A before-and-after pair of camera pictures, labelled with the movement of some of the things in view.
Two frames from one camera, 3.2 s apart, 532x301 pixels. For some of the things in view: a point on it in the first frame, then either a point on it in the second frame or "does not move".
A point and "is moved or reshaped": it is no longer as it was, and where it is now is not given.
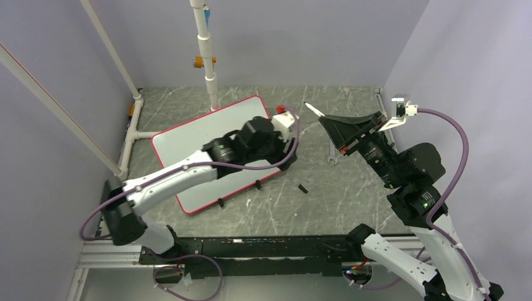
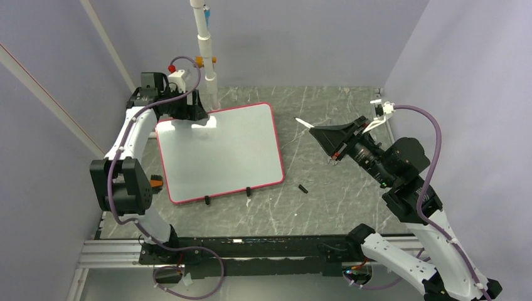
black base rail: x=209 y=257 does not move
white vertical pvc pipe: x=206 y=49 does not move
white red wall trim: x=7 y=56 does not move
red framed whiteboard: x=187 y=137 is moved or reshaped
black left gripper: x=280 y=155 → x=193 y=112
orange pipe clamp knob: x=197 y=61 does not move
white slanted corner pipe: x=133 y=132 does not move
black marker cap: x=303 y=189 does not move
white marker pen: x=313 y=110 → x=303 y=123
